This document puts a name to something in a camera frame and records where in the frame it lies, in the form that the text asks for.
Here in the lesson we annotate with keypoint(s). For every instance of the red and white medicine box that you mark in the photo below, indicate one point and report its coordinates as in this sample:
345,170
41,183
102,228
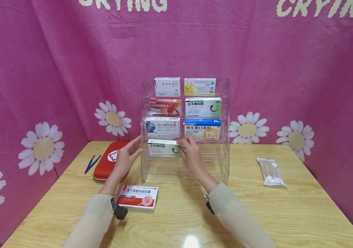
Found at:
138,197

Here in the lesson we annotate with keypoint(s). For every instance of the person's right forearm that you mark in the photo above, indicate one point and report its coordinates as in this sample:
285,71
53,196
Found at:
238,217

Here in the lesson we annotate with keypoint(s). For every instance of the black wrist band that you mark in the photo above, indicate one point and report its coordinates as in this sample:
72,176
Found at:
119,209
209,205

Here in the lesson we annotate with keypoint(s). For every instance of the red first aid case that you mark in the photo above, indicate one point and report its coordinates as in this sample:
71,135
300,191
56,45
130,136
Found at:
108,161

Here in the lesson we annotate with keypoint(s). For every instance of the person's left hand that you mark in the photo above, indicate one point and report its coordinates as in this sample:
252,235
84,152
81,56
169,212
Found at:
125,159

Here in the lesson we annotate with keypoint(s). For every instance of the bag of cotton swabs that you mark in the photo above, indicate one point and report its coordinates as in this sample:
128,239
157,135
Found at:
270,172

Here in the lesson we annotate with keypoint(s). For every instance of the clear acrylic tiered rack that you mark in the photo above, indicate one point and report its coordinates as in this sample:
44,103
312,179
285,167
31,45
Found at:
216,162

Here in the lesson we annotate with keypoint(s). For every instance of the person's left forearm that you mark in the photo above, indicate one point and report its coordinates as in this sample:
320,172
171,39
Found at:
94,220

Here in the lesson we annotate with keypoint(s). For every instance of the blue and yellow medicine box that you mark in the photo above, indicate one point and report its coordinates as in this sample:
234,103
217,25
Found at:
202,130

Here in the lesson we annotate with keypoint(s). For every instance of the blue tweezers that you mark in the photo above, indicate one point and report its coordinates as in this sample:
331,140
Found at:
91,164

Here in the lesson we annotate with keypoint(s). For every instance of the person's right hand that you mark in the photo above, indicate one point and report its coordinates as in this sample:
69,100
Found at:
192,159

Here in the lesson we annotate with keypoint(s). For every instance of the person's left fingers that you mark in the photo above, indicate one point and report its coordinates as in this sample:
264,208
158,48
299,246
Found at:
134,147

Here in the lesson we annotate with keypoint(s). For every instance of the person's right fingers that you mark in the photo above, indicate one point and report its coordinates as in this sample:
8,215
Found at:
186,144

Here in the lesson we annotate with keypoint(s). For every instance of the white box blue head print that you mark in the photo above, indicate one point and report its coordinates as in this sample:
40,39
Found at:
163,127

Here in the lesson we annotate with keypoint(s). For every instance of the green and white medicine box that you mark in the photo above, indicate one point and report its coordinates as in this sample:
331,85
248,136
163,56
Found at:
202,107
163,148

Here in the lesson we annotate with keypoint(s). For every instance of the yellow and white medicine box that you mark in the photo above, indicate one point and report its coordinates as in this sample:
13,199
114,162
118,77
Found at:
199,87

